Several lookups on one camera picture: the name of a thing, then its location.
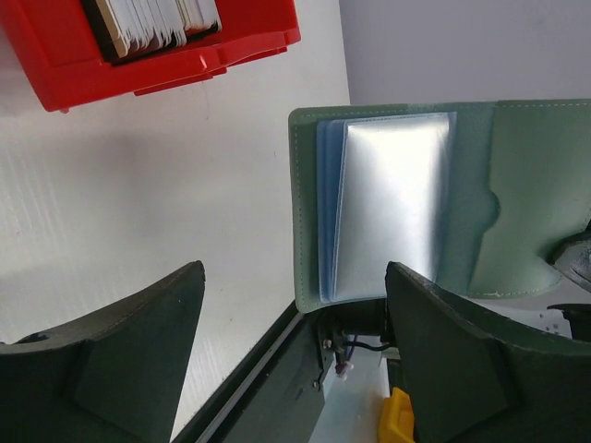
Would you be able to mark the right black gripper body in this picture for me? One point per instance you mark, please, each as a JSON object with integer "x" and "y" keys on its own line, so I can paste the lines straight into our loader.
{"x": 572, "y": 259}

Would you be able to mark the yellow connector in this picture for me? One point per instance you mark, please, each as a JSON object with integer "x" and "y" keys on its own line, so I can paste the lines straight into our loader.
{"x": 397, "y": 421}

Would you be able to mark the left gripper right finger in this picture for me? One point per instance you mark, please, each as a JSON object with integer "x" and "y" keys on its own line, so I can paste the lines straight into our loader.
{"x": 476, "y": 376}

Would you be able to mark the white cards stack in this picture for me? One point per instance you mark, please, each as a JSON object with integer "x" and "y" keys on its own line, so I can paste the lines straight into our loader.
{"x": 130, "y": 29}

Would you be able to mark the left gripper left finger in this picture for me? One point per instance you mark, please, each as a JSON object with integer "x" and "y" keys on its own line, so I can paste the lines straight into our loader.
{"x": 114, "y": 375}

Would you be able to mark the red plastic card bin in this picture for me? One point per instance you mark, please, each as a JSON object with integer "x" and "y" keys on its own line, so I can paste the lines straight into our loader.
{"x": 60, "y": 56}

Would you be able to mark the green leather card holder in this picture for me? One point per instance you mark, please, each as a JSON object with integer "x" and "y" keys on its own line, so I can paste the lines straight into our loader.
{"x": 474, "y": 196}

